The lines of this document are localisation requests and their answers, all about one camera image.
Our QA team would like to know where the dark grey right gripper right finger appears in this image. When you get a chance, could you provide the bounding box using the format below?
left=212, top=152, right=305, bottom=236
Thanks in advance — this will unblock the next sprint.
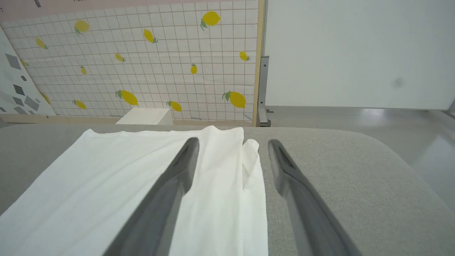
left=268, top=139, right=361, bottom=256

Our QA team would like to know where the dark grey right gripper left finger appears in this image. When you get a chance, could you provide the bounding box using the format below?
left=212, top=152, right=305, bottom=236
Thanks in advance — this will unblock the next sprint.
left=103, top=138, right=199, bottom=256

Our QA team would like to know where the white t-shirt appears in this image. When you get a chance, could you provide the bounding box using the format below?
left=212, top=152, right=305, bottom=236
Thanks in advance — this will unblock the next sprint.
left=0, top=125, right=269, bottom=256

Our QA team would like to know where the white box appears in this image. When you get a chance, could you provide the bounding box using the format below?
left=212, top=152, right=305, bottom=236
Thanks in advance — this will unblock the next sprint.
left=116, top=108, right=175, bottom=126

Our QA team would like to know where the grey metal panel stand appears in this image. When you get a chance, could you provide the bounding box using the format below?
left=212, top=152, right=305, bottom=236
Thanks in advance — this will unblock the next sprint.
left=256, top=56, right=273, bottom=128

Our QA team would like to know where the lemon print grid partition panel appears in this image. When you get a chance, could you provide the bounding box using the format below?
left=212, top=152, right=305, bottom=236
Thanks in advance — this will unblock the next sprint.
left=0, top=0, right=266, bottom=127

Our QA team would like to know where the grey diamond print partition panel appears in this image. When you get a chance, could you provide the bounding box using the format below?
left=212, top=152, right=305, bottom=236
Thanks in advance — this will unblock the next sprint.
left=0, top=27, right=57, bottom=116

